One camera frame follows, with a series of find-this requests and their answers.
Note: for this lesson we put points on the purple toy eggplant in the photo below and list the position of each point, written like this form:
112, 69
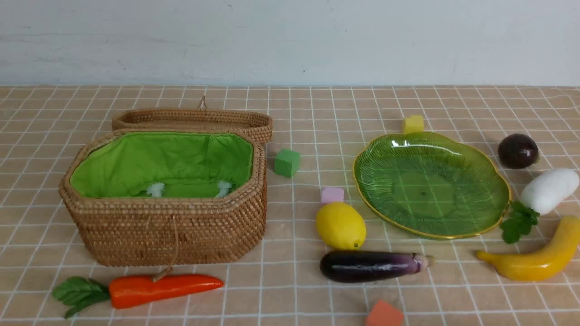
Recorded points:
365, 266

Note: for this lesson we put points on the yellow foam cube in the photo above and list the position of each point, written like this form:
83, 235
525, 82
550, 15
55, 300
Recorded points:
414, 123

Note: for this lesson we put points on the white toy radish green leaves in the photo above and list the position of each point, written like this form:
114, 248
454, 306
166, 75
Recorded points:
541, 196

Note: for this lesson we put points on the yellow toy banana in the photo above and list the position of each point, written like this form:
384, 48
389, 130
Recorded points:
543, 263

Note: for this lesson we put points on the orange foam cube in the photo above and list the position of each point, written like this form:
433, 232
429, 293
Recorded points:
384, 314

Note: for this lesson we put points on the woven wicker basket lid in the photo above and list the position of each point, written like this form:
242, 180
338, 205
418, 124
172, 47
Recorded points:
257, 126

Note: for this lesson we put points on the green foam cube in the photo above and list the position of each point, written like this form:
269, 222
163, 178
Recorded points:
287, 163

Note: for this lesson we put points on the woven wicker basket green lining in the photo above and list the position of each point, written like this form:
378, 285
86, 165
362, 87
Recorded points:
147, 197

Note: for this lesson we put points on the dark purple toy passion fruit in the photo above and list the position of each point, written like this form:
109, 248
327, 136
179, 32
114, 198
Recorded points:
518, 151

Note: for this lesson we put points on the pink foam cube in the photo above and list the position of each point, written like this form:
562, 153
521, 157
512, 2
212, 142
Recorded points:
331, 194

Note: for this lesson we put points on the green glass leaf plate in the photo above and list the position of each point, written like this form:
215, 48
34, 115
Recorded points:
431, 186

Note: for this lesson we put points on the orange toy carrot green leaves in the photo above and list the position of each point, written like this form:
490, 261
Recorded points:
126, 292

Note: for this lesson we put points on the yellow toy lemon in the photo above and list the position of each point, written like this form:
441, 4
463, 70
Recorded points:
340, 226

